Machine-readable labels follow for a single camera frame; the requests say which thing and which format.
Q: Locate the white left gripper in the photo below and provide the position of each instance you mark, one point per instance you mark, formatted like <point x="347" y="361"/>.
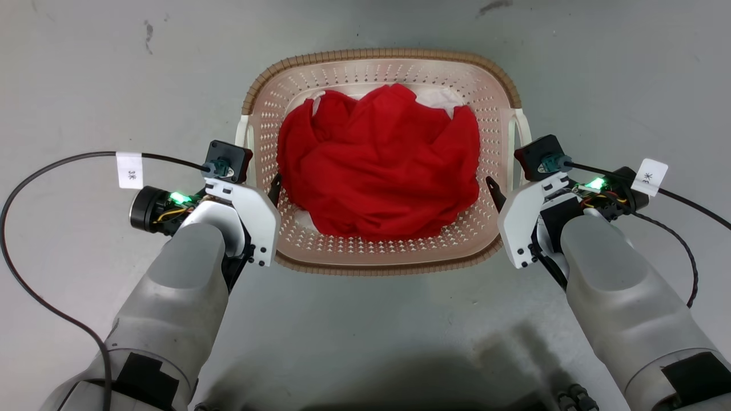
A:
<point x="257" y="217"/>

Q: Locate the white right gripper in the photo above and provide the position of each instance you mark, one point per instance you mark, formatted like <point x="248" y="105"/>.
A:
<point x="518" y="228"/>

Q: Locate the beige perforated plastic laundry basket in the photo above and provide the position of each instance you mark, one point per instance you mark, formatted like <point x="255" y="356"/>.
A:
<point x="377" y="256"/>

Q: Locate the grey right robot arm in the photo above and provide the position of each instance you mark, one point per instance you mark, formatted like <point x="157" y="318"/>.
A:
<point x="628" y="308"/>

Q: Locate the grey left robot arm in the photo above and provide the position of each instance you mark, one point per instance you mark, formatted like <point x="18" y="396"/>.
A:
<point x="171" y="308"/>

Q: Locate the red garment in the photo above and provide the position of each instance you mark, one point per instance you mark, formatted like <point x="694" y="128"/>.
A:
<point x="377" y="165"/>

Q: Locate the white cloth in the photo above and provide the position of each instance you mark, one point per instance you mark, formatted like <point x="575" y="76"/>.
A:
<point x="438" y="98"/>

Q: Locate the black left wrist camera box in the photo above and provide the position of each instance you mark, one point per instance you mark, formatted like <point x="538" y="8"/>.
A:
<point x="229" y="155"/>

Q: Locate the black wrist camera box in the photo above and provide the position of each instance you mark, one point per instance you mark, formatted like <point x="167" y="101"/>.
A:
<point x="539" y="153"/>
<point x="229" y="155"/>

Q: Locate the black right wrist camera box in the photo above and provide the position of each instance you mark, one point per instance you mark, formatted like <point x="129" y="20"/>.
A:
<point x="539" y="153"/>

